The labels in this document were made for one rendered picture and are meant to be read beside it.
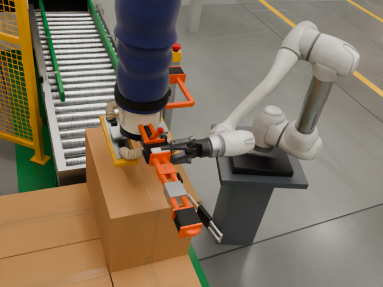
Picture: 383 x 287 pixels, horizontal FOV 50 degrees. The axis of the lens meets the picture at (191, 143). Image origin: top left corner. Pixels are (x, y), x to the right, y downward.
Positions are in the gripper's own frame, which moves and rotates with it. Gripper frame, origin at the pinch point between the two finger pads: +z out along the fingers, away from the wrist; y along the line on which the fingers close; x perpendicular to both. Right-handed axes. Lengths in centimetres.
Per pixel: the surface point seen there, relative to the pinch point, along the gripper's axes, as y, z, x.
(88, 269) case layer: 69, 28, 1
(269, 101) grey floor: 123, -193, 181
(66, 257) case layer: 69, 37, 11
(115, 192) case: 28.6, 13.7, 10.4
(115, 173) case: 28.6, 11.2, 21.7
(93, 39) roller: 69, -20, 229
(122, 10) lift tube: -48, 11, 22
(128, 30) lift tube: -41.7, 8.6, 20.6
